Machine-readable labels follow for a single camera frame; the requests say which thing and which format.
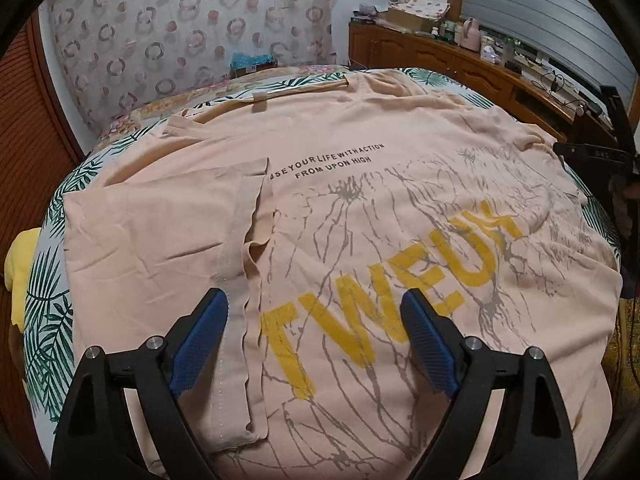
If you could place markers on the wooden headboard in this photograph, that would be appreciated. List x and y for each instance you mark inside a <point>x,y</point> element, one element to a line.
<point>30,120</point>

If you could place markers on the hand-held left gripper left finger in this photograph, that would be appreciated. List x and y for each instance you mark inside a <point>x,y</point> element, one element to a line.
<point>197,340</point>

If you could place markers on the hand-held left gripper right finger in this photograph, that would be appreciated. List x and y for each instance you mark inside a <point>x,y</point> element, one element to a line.
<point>430,340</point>

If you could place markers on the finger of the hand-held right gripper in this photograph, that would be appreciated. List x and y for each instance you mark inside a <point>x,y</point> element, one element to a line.
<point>590,155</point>

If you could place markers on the yellow cloth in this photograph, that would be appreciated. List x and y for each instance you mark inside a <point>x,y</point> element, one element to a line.
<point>20,270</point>

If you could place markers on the brown wooden cabinet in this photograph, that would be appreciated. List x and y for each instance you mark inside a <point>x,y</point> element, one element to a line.
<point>450,60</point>

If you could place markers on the leaf print bedsheet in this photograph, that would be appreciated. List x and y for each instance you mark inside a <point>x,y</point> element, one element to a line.
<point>47,310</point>

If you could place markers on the floral yellow blanket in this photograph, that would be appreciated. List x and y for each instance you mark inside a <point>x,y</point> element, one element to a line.
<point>165,105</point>

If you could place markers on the grey window blinds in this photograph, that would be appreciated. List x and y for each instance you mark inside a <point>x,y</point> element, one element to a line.
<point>540,10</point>

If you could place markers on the teal cloth bundle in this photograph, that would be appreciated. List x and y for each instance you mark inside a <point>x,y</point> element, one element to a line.
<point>250,61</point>

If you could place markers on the row of small bottles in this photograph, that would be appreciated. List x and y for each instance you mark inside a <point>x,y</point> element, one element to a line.
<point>446,32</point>

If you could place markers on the circle pattern curtain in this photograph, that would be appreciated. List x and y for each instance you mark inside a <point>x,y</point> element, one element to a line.
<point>175,35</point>

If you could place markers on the floral cloth covered box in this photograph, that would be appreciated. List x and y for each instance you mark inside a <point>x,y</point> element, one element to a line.
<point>417,12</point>

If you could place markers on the peach printed t-shirt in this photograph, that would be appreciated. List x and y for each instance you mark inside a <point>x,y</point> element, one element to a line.
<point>350,210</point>

